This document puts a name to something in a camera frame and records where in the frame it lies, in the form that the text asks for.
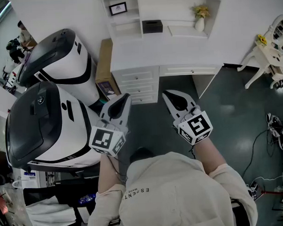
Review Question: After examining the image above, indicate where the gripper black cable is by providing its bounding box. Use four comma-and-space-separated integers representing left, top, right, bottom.
188, 144, 197, 160
107, 154, 129, 184

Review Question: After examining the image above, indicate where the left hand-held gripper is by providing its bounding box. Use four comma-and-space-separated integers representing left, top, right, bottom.
86, 92, 134, 158

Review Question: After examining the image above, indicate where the red stick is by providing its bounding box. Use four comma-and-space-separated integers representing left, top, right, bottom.
263, 189, 283, 196

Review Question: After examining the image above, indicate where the white vase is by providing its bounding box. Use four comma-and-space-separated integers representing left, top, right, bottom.
194, 17, 205, 33

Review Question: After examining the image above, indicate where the white and black robot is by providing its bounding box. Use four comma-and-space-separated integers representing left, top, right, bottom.
14, 27, 101, 109
3, 78, 107, 174

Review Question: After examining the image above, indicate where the spare gripper on floor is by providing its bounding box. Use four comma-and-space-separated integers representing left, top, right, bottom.
248, 179, 265, 201

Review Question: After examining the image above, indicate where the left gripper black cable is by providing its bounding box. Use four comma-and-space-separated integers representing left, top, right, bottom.
107, 154, 129, 184

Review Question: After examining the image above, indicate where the white cloth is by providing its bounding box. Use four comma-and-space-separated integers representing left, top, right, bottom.
25, 202, 78, 226

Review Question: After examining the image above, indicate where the black tissue box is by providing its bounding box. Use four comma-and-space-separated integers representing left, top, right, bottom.
142, 19, 164, 34

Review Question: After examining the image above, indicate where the black picture frame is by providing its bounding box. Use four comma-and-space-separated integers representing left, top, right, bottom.
108, 2, 129, 16

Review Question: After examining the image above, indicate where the person's cream shirt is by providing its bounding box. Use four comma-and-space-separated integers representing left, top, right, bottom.
84, 148, 259, 226

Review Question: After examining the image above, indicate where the sunflower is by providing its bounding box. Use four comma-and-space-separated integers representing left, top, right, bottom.
256, 34, 268, 46

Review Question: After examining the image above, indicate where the brown cardboard box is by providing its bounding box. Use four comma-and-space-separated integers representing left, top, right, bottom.
93, 38, 122, 103

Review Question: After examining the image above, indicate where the white desk with drawers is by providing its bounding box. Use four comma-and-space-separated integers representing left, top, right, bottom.
98, 0, 228, 107

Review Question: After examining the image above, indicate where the white oval mirror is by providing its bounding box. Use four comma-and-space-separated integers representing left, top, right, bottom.
266, 14, 283, 49

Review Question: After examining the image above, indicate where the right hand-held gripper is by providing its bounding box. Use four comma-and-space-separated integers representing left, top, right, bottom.
161, 87, 215, 147

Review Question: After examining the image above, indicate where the yellow flower bunch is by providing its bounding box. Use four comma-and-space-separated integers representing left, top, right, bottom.
192, 4, 210, 21

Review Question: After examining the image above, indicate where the black and white floor device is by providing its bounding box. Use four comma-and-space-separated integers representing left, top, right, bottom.
265, 112, 283, 151

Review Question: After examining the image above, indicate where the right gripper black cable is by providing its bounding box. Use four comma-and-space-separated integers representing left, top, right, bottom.
188, 144, 197, 160

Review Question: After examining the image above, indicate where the person's right forearm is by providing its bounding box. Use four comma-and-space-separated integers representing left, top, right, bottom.
193, 136, 228, 176

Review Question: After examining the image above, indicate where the person's left forearm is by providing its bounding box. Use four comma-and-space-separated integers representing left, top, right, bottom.
96, 151, 129, 195

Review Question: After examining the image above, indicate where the black floor cable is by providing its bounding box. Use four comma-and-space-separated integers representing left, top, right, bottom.
239, 129, 276, 179

